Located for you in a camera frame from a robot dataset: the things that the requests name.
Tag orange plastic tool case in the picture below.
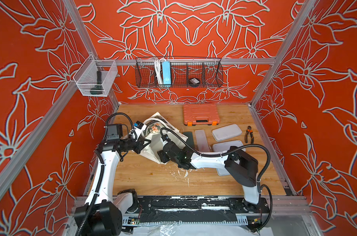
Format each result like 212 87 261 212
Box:
183 103 220 126

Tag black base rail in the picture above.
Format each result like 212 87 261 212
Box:
122 196 271 227

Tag dark green pencil case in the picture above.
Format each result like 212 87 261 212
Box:
183 131 195 148

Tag orange black pliers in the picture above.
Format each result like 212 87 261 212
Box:
244 126 254 144

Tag clear acrylic wall box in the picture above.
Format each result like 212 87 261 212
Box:
73 55 118 97

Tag light blue box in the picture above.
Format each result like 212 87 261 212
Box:
162 61 172 87

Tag black wire wall basket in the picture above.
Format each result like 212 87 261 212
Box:
135 56 224 89

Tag dark green flashlight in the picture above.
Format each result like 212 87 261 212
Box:
90 70 103 95

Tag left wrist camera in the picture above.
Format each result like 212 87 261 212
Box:
132 121 147 139

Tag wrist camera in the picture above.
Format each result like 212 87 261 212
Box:
132 121 147 139
161 134 171 145

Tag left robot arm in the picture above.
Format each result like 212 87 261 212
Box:
74 113 151 236

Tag white canvas tote bag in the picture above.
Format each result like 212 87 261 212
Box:
140 112 188 164

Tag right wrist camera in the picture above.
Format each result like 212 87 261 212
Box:
161 134 171 145

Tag white coiled cable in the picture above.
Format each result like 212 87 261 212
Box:
154 58 163 86

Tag grey pencil case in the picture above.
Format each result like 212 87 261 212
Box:
212 124 242 142
212 140 244 152
216 168 230 177

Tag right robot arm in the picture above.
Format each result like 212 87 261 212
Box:
158 128 273 234

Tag translucent plastic pencil box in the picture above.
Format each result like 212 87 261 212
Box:
195 130 211 152

